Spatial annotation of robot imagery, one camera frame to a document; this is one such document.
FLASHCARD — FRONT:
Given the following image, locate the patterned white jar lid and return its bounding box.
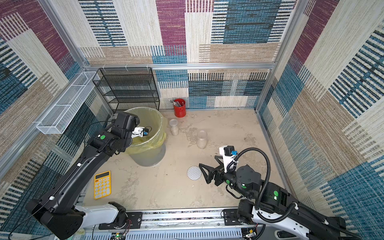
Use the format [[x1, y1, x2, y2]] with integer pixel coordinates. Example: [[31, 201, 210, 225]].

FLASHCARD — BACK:
[[187, 166, 202, 181]]

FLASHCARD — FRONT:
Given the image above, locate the medium plastic jar with rice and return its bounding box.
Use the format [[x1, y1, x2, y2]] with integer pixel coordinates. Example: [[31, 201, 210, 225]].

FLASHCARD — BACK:
[[197, 130, 208, 149]]

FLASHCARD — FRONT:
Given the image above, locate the grey bin with yellow bag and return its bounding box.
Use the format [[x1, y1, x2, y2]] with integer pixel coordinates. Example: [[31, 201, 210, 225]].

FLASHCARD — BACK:
[[124, 107, 167, 167]]

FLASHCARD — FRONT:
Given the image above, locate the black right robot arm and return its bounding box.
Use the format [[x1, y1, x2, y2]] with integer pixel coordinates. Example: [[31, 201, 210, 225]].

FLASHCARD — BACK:
[[199, 146, 361, 240]]

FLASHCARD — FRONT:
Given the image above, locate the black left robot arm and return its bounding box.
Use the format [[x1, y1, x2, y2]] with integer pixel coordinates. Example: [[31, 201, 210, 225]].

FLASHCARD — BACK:
[[26, 113, 140, 240]]

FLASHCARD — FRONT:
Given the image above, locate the small plastic jar with rice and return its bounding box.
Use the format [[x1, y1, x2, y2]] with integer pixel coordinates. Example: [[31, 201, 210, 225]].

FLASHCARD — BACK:
[[169, 119, 180, 136]]

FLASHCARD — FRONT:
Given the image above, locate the red cup with utensils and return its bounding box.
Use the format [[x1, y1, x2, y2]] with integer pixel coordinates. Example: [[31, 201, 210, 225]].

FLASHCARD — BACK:
[[171, 99, 187, 118]]

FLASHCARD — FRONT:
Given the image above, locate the yellow calculator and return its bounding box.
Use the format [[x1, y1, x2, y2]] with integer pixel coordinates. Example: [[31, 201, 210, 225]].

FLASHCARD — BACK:
[[94, 171, 112, 200]]

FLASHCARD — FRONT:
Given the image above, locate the aluminium mounting rail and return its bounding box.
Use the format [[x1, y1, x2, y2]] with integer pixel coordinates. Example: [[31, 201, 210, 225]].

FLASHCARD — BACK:
[[50, 204, 316, 240]]

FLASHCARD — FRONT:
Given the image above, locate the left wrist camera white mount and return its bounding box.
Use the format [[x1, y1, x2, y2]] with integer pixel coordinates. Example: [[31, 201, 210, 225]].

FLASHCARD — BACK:
[[132, 127, 150, 138]]

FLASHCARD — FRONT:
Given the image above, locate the black device on rail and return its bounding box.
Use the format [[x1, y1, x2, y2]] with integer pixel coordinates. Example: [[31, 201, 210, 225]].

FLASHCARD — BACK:
[[275, 230, 297, 240]]

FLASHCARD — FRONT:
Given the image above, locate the black wire shelf rack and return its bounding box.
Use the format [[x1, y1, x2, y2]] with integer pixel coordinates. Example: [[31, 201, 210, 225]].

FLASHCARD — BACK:
[[93, 67, 160, 114]]

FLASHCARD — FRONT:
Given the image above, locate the white mesh wall basket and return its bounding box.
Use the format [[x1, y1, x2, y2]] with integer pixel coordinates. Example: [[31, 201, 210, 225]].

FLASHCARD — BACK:
[[36, 72, 96, 135]]

